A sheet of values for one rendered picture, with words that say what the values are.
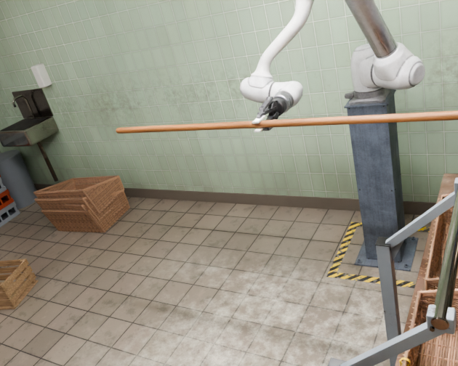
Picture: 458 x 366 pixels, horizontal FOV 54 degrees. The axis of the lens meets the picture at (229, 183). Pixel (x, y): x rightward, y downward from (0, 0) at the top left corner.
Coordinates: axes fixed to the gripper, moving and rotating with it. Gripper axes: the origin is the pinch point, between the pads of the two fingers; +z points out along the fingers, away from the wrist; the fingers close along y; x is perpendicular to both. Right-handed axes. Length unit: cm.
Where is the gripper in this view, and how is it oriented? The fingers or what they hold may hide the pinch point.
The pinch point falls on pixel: (259, 123)
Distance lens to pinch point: 185.5
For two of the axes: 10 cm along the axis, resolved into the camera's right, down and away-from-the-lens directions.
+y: 2.4, 8.7, 4.4
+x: -8.5, -0.3, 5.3
